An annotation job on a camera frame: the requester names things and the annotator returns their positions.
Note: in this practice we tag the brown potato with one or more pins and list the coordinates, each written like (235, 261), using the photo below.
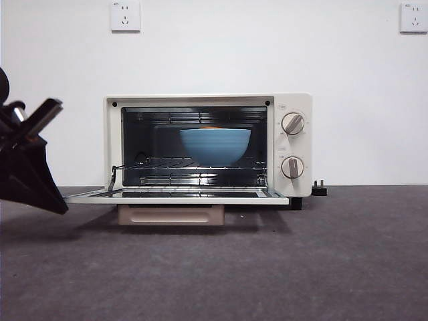
(210, 127)

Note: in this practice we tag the glass oven door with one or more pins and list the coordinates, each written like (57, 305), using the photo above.
(167, 200)

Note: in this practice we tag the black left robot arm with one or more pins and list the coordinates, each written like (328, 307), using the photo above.
(4, 87)

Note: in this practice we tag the beige oven temperature knob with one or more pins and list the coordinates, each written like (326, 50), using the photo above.
(293, 123)

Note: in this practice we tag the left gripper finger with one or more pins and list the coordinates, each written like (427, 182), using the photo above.
(45, 167)
(16, 184)

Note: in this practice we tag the blue ceramic bowl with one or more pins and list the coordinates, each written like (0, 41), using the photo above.
(215, 147)

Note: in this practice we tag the white toaster oven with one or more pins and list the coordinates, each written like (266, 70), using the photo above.
(294, 100)

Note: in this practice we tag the white wall socket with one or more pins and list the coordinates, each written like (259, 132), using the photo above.
(414, 18)
(125, 16)

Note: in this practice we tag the beige oven timer knob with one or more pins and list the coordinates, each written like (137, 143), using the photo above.
(292, 167)

